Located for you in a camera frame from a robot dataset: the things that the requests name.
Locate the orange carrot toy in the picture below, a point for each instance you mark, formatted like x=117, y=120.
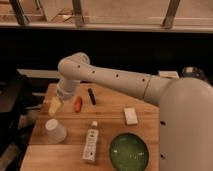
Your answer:
x=78, y=104

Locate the white ceramic cup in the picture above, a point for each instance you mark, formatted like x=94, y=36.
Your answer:
x=56, y=132

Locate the white tube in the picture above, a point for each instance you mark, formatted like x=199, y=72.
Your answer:
x=89, y=152

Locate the black marker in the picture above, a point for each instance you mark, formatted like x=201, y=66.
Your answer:
x=92, y=97

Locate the wooden board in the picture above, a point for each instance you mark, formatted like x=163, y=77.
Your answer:
x=41, y=155

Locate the black chair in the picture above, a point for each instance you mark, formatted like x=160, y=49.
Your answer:
x=15, y=98

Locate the yellowish suction gripper tip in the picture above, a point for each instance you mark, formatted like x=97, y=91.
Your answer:
x=55, y=106

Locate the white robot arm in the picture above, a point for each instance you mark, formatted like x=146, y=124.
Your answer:
x=185, y=107

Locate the green bowl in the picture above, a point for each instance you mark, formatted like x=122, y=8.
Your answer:
x=128, y=152

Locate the dark round object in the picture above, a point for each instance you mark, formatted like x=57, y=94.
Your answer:
x=193, y=72

